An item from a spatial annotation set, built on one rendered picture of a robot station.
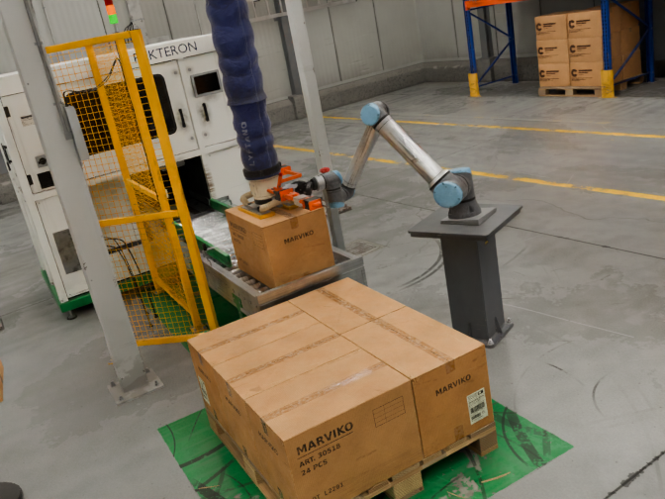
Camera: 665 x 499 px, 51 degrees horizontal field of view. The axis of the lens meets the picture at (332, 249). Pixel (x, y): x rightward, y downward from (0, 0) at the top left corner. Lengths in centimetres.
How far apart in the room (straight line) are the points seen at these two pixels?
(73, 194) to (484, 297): 242
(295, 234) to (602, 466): 198
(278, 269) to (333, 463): 145
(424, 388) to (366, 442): 33
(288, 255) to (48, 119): 151
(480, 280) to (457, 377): 110
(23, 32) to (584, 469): 348
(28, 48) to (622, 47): 910
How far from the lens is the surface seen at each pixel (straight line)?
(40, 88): 418
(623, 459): 338
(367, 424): 292
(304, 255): 407
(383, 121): 390
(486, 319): 420
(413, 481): 320
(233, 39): 402
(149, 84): 434
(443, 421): 316
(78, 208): 426
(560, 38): 1161
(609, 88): 1105
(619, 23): 1150
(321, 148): 712
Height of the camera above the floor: 206
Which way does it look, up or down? 19 degrees down
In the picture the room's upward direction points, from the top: 11 degrees counter-clockwise
